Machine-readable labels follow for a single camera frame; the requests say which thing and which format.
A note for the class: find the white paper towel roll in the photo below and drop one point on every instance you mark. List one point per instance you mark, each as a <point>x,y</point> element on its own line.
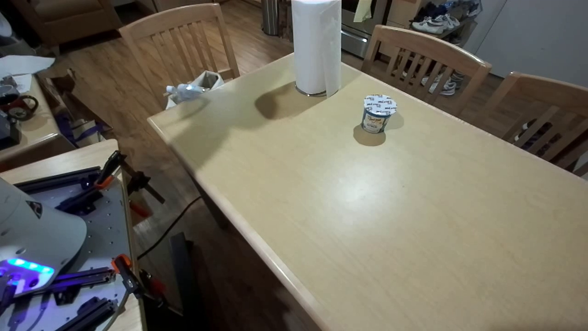
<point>317,45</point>

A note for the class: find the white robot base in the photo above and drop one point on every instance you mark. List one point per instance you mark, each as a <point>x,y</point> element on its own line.
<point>38,242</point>

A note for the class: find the wooden chair far middle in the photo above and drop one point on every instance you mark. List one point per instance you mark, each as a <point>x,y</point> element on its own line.
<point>425,67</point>

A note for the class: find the wooden chair behind table left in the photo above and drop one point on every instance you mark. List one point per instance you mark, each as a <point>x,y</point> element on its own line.
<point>179,45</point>

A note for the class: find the wooden chair far right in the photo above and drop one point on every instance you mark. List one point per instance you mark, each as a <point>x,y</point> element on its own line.
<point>548,119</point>

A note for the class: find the small white blue cup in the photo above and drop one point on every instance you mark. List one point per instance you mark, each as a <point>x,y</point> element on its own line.
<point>378,112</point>

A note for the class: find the metal trash can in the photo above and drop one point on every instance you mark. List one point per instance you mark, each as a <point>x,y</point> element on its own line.
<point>271,18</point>

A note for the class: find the orange black clamp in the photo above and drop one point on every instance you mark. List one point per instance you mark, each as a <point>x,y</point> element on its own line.
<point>115,167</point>

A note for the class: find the white sneakers on floor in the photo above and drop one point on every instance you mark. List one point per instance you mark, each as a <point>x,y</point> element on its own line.
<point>436,25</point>

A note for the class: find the side wooden desk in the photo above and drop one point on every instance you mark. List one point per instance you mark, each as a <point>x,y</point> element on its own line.
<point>39,135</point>

